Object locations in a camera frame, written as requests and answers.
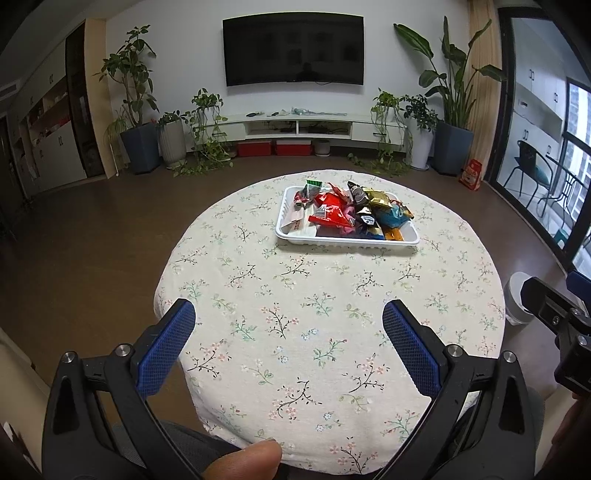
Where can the black metal chair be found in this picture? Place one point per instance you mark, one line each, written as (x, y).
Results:
(526, 161)

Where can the black snack packet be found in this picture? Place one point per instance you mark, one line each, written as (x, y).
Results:
(356, 191)

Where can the plant in grey ribbed pot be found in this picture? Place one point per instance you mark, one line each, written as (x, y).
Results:
(173, 143)

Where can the white green snack pouch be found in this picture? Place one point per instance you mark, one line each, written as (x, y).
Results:
(295, 217)

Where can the blue chip packet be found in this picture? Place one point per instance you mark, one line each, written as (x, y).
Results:
(392, 217)

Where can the pink snack packet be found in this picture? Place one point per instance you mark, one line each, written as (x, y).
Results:
(349, 217)

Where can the red snack packet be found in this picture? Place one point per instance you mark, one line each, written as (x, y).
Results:
(330, 210)

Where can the white television cabinet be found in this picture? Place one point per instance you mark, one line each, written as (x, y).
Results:
(323, 127)

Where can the small round white pot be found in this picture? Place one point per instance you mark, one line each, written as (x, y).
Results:
(322, 147)

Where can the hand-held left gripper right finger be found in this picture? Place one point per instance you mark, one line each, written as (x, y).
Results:
(408, 346)

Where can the beige curtain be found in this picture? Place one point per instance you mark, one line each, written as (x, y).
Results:
(480, 46)

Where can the large-leaf plant in grey-blue pot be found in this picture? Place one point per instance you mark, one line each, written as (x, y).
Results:
(455, 147)

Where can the wall television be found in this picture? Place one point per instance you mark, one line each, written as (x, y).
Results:
(293, 50)

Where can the floral tablecloth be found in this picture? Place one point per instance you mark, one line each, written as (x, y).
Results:
(300, 300)

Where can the tall plant in blue pot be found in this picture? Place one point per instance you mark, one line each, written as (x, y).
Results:
(141, 152)

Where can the gold snack packet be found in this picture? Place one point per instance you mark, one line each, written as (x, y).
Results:
(376, 196)

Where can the light blue cloth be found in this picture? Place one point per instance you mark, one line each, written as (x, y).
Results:
(300, 110)

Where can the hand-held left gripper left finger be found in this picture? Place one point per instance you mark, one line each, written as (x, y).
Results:
(168, 341)

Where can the white foam tray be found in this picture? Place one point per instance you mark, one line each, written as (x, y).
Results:
(323, 240)

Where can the white storage cabinet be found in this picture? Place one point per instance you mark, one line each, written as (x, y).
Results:
(55, 152)

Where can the red paper bag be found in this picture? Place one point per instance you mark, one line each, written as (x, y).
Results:
(471, 174)

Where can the long orange snack packet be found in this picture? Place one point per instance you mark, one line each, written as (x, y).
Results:
(393, 234)

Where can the trailing pothos plant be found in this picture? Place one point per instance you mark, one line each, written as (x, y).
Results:
(205, 99)
(385, 99)

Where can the blue yellow cake packet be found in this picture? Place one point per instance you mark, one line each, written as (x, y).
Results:
(369, 227)

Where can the plant in white pot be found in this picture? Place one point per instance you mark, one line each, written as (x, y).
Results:
(421, 147)

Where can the white balcony cabinets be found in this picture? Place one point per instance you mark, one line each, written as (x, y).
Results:
(540, 83)

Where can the black metal table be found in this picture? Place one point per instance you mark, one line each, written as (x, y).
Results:
(565, 184)

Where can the white trash bin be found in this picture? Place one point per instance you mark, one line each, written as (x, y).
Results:
(515, 300)

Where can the black sliding door frame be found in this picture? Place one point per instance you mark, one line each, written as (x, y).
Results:
(505, 115)

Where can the red storage box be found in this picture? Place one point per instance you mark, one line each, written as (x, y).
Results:
(254, 149)
(294, 147)

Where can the small red white candy packet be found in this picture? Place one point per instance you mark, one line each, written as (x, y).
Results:
(300, 199)

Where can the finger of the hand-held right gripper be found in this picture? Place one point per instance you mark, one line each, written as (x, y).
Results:
(540, 295)
(581, 284)

